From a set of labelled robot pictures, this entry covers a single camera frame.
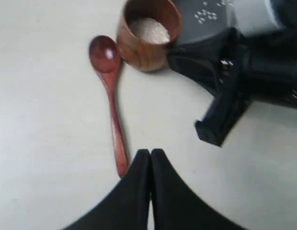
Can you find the round steel plate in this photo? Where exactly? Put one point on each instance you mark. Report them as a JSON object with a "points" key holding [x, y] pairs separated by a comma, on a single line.
{"points": [[207, 18]]}

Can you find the red wooden spoon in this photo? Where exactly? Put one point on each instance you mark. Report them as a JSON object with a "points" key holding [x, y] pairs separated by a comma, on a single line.
{"points": [[106, 61]]}

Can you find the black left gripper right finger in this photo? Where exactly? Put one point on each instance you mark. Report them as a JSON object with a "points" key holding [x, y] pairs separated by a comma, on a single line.
{"points": [[176, 206]]}

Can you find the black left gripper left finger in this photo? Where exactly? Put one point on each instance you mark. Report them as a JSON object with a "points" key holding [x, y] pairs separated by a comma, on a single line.
{"points": [[126, 207]]}

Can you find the brown wooden cup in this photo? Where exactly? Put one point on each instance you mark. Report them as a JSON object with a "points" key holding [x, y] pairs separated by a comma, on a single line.
{"points": [[138, 53]]}

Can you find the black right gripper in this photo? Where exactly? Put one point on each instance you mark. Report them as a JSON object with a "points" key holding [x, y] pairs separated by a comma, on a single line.
{"points": [[236, 70]]}

